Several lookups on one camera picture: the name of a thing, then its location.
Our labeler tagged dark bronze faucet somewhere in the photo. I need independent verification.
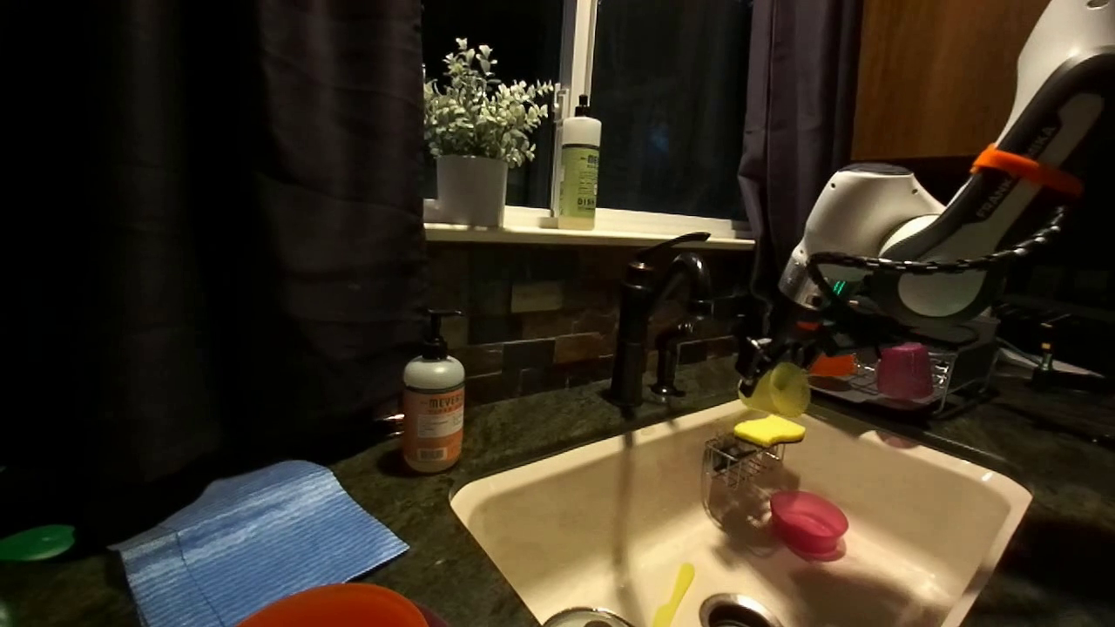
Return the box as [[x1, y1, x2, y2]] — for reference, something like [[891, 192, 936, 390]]
[[610, 229, 714, 425]]

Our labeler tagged metal wire drying rack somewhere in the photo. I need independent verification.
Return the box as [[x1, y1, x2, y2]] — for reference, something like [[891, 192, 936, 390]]
[[800, 302, 1003, 420]]

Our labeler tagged wide dark curtain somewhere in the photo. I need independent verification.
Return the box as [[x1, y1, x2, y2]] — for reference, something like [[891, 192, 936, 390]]
[[0, 0, 428, 534]]

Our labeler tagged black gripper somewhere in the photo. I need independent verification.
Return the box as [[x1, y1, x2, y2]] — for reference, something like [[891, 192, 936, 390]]
[[736, 286, 869, 394]]

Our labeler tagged orange plastic cup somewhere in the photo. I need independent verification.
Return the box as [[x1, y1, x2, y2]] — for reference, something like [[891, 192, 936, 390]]
[[807, 348, 865, 386]]

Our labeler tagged white sink basin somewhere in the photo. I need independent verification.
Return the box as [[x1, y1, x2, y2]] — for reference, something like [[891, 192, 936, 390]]
[[447, 390, 1037, 627]]

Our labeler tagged metal sink drain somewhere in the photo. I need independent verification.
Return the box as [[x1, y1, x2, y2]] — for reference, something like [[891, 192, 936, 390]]
[[699, 589, 779, 627]]

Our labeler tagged wire sponge caddy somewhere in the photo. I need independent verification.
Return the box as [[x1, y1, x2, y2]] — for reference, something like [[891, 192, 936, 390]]
[[699, 431, 801, 538]]

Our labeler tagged glass pot lid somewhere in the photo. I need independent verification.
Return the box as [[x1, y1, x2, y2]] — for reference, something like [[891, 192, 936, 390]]
[[541, 602, 638, 627]]

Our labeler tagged potted plant white pot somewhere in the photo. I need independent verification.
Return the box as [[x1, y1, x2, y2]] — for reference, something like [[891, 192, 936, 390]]
[[419, 34, 565, 229]]

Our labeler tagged soap dispenser orange label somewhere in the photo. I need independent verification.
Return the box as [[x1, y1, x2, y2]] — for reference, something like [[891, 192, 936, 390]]
[[398, 305, 471, 476]]

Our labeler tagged green dish soap bottle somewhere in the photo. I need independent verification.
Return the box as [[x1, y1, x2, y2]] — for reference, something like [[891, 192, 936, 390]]
[[550, 92, 606, 235]]

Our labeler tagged pink plastic bowl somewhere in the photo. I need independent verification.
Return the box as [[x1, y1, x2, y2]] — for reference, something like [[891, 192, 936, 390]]
[[766, 488, 853, 563]]

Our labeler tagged narrow dark curtain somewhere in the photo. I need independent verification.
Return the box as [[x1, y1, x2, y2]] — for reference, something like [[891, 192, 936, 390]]
[[736, 0, 865, 305]]

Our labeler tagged brown wooden cabinet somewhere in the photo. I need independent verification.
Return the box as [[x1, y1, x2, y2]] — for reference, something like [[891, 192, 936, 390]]
[[850, 0, 1055, 167]]

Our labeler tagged red plate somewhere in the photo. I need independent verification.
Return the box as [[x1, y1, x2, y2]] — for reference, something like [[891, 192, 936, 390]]
[[237, 577, 437, 627]]

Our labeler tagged yellow plastic utensil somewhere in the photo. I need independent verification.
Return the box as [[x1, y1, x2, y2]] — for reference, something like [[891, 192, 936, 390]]
[[645, 561, 700, 627]]

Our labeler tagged yellow sponge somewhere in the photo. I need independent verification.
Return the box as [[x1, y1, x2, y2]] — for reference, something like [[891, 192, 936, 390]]
[[730, 410, 809, 452]]

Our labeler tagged green plastic lid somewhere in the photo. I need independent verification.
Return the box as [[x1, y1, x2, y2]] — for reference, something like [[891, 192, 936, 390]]
[[0, 520, 82, 567]]

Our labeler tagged magenta plastic cup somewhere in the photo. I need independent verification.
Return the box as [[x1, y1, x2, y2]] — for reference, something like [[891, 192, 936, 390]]
[[874, 338, 937, 403]]

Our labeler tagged blue dish cloth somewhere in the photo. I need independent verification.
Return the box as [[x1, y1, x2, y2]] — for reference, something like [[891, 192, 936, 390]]
[[112, 456, 414, 627]]

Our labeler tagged white window sill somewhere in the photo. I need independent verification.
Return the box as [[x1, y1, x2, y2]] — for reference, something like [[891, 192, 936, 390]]
[[421, 199, 760, 254]]

